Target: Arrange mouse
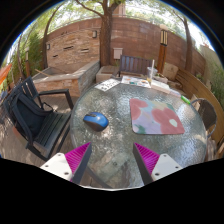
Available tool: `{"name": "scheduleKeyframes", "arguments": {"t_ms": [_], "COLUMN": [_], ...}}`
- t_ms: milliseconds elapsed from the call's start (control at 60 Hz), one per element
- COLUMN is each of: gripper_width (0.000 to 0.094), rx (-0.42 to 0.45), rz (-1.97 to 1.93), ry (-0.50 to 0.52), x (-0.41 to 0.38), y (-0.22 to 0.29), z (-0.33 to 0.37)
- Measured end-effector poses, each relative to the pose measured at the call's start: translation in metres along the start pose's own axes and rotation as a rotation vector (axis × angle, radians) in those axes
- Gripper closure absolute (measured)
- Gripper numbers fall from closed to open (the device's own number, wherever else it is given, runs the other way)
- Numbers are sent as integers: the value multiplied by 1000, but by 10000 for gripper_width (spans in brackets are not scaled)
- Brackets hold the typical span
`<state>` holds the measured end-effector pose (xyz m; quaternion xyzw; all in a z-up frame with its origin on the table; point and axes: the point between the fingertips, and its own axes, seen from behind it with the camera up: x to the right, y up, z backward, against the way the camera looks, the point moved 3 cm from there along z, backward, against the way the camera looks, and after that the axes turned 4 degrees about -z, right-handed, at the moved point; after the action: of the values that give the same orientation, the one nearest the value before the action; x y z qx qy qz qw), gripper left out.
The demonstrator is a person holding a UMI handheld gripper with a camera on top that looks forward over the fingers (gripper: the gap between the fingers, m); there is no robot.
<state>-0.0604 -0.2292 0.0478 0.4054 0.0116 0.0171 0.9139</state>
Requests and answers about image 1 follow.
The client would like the dark slatted armchair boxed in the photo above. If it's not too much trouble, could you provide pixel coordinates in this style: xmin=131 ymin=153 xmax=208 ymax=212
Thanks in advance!
xmin=118 ymin=54 xmax=155 ymax=78

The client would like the thick forked tree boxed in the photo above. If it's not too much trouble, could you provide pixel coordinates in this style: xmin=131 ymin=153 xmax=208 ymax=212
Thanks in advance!
xmin=74 ymin=0 xmax=126 ymax=67

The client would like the beige wall box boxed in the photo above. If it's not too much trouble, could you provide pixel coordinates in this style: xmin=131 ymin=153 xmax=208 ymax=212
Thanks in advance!
xmin=113 ymin=47 xmax=124 ymax=60

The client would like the white planter box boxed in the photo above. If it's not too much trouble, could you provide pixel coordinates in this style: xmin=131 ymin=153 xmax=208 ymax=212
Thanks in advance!
xmin=153 ymin=72 xmax=169 ymax=84

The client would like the green marker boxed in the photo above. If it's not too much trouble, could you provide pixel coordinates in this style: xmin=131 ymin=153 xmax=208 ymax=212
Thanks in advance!
xmin=180 ymin=95 xmax=192 ymax=105

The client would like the floral mouse pad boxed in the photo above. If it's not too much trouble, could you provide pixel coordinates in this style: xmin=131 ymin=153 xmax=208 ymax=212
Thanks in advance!
xmin=129 ymin=97 xmax=186 ymax=136

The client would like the beige stone block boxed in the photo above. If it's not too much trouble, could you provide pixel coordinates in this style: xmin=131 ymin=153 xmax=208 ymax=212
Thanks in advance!
xmin=162 ymin=62 xmax=179 ymax=81

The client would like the slim straight tree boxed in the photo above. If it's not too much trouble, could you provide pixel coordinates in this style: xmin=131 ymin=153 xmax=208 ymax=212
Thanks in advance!
xmin=173 ymin=9 xmax=194 ymax=73

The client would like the blue computer mouse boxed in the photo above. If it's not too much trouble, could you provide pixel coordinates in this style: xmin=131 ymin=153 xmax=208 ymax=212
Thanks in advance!
xmin=82 ymin=112 xmax=110 ymax=132

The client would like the stone raised bed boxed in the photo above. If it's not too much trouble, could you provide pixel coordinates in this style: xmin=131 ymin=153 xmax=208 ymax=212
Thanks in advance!
xmin=31 ymin=59 xmax=101 ymax=98

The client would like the slim leaning tree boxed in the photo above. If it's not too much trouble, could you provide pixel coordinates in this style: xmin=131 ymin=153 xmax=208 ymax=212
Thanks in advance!
xmin=41 ymin=3 xmax=64 ymax=69

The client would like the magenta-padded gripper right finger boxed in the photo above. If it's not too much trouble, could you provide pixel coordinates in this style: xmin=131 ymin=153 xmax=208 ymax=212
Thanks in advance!
xmin=132 ymin=142 xmax=184 ymax=186

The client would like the colourful picture booklet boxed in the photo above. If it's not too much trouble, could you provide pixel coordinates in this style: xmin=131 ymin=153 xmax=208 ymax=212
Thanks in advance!
xmin=120 ymin=75 xmax=152 ymax=89

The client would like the brown wicker chair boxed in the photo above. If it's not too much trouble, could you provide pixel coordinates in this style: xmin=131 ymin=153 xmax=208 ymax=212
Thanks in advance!
xmin=190 ymin=98 xmax=218 ymax=139

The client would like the curved wooden bench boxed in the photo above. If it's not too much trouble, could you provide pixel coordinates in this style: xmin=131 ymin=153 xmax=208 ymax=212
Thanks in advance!
xmin=175 ymin=68 xmax=224 ymax=148

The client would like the wooden lamp post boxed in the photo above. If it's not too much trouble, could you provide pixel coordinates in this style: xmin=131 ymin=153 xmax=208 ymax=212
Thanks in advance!
xmin=156 ymin=23 xmax=169 ymax=74

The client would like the clear plastic cup with straw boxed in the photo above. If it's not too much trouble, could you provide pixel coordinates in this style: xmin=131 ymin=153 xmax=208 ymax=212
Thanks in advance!
xmin=145 ymin=59 xmax=158 ymax=84

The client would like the concrete tree planter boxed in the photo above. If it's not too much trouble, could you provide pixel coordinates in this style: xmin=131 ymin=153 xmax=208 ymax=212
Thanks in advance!
xmin=95 ymin=65 xmax=120 ymax=84

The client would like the black bag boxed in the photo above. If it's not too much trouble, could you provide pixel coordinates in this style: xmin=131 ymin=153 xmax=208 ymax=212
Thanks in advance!
xmin=9 ymin=94 xmax=54 ymax=138

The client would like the black slatted patio chair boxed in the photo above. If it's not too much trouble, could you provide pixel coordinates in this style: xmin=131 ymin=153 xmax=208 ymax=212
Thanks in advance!
xmin=3 ymin=76 xmax=75 ymax=163

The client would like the white book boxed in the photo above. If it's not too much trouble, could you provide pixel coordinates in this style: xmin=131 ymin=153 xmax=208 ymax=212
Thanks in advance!
xmin=150 ymin=79 xmax=172 ymax=95

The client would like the thin pale book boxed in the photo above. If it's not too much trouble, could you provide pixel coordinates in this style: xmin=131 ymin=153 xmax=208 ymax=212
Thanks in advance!
xmin=169 ymin=88 xmax=183 ymax=98

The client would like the white printed paper sheet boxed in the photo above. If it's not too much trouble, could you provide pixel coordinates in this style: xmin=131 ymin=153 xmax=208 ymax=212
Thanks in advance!
xmin=94 ymin=78 xmax=121 ymax=92

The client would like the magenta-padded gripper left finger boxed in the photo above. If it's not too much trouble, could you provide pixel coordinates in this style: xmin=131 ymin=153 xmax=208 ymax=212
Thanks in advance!
xmin=39 ymin=142 xmax=93 ymax=185

